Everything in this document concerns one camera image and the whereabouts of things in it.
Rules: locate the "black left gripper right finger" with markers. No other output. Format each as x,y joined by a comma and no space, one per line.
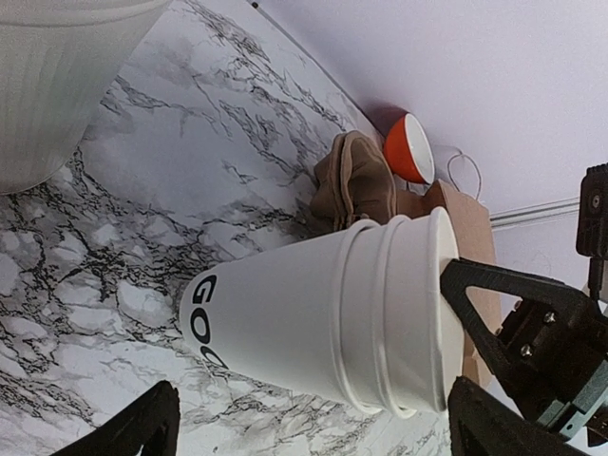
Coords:
481,425

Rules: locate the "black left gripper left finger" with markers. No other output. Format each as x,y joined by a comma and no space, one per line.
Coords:
150,425

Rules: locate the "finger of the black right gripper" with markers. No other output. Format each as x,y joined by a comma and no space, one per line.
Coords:
465,284

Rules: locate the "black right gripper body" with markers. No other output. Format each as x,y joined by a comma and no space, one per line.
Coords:
557,343

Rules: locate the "white paper cups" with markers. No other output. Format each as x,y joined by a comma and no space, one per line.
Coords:
356,316

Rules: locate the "orange white bowl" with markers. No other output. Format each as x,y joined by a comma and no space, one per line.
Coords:
408,152

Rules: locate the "brown cardboard cup carrier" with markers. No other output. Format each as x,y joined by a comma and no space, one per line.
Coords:
354,182

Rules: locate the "white ribbed stirrer canister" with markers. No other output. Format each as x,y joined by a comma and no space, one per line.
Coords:
57,60

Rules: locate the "right rear aluminium post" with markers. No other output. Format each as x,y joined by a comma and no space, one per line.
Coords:
535,213

